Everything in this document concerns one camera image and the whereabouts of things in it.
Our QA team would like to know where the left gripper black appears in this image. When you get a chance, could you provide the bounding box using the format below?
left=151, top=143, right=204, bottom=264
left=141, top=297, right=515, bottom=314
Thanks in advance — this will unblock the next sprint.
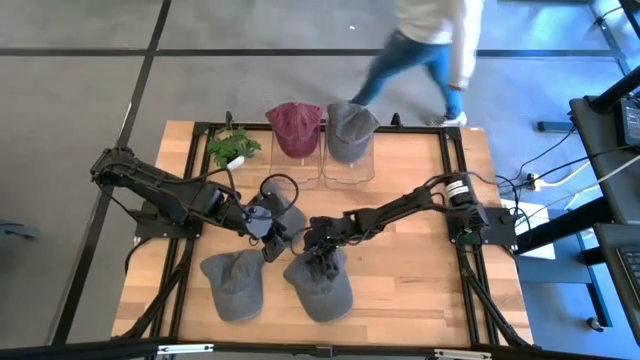
left=243, top=192, right=290, bottom=264

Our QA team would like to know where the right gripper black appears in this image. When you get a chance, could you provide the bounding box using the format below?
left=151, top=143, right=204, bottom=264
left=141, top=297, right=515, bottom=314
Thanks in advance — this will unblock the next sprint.
left=301, top=215, right=359, bottom=281

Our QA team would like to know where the grey baseball cap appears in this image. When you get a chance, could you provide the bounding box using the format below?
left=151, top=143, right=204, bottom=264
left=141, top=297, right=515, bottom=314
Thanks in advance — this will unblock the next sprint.
left=325, top=101, right=381, bottom=165
left=199, top=248, right=266, bottom=323
left=282, top=245, right=355, bottom=324
left=244, top=178, right=307, bottom=241

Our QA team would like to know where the maroon baseball cap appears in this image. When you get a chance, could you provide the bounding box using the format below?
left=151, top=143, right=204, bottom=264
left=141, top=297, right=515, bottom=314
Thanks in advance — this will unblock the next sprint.
left=264, top=101, right=325, bottom=160

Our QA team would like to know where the clear plastic bin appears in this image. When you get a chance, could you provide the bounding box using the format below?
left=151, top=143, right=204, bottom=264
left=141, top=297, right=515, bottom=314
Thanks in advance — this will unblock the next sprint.
left=268, top=130, right=322, bottom=185
left=322, top=132, right=376, bottom=190

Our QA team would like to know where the green plant in white pot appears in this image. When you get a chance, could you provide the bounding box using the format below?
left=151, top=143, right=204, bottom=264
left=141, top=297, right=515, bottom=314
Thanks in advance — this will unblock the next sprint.
left=206, top=125, right=263, bottom=171

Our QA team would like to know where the white paper sheet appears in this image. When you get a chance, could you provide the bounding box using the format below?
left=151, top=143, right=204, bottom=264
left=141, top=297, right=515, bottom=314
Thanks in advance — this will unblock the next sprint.
left=499, top=198, right=557, bottom=261

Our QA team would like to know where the person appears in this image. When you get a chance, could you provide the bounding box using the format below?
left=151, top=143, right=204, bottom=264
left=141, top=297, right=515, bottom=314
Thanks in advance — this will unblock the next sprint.
left=348, top=0, right=486, bottom=128

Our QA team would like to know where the black desk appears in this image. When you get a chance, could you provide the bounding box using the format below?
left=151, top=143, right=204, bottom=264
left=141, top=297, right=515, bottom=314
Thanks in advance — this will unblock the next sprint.
left=514, top=64, right=640, bottom=346

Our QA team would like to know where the black laptop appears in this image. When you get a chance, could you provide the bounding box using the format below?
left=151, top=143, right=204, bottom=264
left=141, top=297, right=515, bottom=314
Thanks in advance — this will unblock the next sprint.
left=593, top=222, right=640, bottom=347

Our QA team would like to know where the black power adapter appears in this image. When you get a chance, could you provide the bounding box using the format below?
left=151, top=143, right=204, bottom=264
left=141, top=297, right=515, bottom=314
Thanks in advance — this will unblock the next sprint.
left=619, top=97, right=640, bottom=147

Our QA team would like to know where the black looped cable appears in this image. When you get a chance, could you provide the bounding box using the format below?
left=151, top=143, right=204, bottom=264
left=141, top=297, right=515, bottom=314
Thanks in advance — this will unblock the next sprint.
left=258, top=172, right=301, bottom=222

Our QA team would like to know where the silver aluminium bracket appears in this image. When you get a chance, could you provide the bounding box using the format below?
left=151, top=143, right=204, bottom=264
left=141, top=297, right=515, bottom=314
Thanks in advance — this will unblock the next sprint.
left=433, top=349, right=494, bottom=360
left=156, top=343, right=215, bottom=356

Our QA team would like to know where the black aluminium table frame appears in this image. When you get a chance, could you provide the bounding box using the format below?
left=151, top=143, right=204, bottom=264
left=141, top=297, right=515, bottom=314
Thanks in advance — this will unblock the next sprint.
left=0, top=119, right=640, bottom=360

